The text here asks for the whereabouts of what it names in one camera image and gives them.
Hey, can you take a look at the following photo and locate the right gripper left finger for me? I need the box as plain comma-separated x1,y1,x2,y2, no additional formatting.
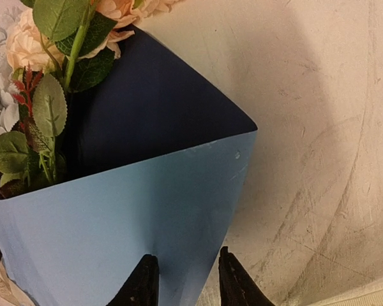
110,254,160,306

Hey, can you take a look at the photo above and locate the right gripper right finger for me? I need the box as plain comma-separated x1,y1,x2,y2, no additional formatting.
218,246,274,306

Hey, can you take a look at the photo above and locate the cream printed ribbon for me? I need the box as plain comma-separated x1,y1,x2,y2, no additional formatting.
0,264,35,306

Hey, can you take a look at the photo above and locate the blue wrapping paper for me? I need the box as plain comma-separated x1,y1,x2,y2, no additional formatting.
0,29,257,305

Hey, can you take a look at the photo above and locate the artificial flower bunch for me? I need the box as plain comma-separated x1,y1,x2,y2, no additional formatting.
0,1,174,199

